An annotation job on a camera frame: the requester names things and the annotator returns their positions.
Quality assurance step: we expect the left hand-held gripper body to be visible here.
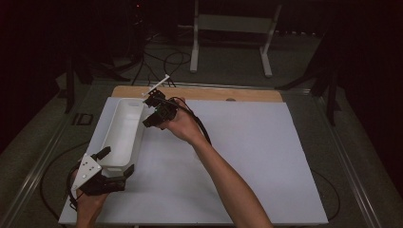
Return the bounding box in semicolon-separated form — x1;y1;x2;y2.
70;154;126;197

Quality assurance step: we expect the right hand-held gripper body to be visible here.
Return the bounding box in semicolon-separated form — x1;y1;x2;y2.
141;74;179;123

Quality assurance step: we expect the white plastic bin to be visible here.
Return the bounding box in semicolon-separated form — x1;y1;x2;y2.
97;98;146;179

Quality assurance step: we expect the person's right hand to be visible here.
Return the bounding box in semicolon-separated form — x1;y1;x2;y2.
156;96;207;147

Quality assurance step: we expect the person's left hand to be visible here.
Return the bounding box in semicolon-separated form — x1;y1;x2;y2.
75;191;110;211

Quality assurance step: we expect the wooden board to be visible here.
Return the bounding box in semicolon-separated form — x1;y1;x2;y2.
111;85;283;103

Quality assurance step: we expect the black tripod stand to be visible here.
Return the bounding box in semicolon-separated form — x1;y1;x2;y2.
65;53;131;114
275;18;341;126

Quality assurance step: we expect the white table mat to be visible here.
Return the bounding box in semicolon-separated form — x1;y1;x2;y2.
58;96;329;226

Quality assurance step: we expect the white metal stand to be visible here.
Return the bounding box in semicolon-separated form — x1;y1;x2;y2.
189;0;283;79

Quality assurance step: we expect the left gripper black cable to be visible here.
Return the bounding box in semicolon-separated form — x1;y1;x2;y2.
39;141;90;227

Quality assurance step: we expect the black floor cable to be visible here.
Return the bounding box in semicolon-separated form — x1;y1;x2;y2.
131;51;146;86
163;50;193;88

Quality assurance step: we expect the metal floor rail frame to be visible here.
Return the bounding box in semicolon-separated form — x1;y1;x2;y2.
0;80;384;228

